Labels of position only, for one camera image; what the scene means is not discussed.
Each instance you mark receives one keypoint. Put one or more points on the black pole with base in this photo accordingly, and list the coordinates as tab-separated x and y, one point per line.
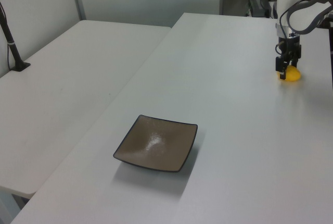
10	44

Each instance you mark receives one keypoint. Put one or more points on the brown square ceramic plate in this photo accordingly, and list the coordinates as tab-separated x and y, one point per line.
156	143

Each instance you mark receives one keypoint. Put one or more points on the black equipment box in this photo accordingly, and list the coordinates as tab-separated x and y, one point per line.
258	6

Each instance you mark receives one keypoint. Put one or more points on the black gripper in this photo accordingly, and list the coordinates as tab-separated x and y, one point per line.
290	45

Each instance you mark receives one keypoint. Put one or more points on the yellow potato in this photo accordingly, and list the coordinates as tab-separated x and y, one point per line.
292	75

